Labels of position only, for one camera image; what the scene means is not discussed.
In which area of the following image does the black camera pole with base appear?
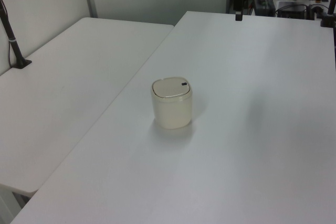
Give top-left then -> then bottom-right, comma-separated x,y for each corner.
0,0 -> 33,69

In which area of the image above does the cream plastic trash bin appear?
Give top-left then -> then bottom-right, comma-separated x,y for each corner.
150,76 -> 194,130

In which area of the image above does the black cable on pole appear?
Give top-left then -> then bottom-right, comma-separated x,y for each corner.
0,0 -> 14,68

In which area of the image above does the dark device with green part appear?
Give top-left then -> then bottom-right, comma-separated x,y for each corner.
253,0 -> 277,16

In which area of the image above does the black camera stand with clamp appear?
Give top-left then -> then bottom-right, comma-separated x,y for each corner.
319,0 -> 336,28

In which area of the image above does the beige trash bin lid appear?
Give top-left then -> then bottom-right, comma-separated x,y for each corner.
152,77 -> 192,98

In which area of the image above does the black electronics box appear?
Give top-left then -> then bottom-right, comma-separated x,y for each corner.
277,1 -> 308,19

